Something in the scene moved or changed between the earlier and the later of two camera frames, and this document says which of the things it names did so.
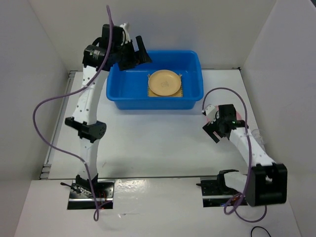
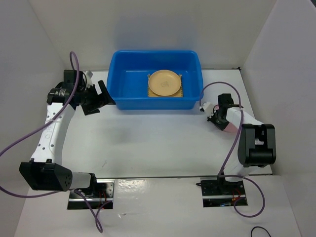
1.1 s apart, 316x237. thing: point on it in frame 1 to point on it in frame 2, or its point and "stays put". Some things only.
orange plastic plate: [164, 82] stays put
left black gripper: [133, 61] to [99, 99]
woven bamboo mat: [178, 93] stays put
